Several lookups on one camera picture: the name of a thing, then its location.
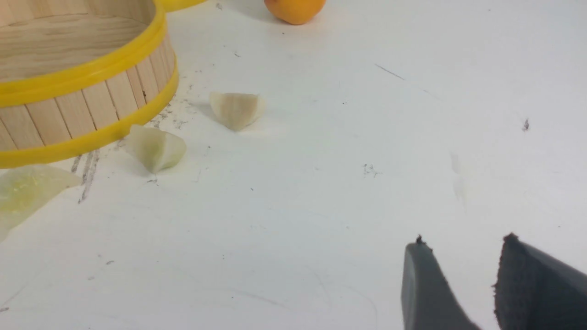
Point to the bamboo steamer lid yellow rim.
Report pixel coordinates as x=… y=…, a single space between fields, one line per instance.
x=177 y=5

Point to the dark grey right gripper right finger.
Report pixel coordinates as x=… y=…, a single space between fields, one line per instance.
x=535 y=291

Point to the pale beige dumpling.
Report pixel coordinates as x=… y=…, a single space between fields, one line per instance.
x=237 y=110

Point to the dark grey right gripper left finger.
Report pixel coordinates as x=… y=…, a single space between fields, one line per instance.
x=428 y=303

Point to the orange toy pear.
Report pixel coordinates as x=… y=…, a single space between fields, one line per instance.
x=295 y=12

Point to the bamboo steamer tray yellow rim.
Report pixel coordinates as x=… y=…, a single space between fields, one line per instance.
x=76 y=75

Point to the yellowish green dumpling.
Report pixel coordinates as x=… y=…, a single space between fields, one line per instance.
x=26 y=189

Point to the pale green dumpling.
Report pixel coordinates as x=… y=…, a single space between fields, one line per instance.
x=155 y=149

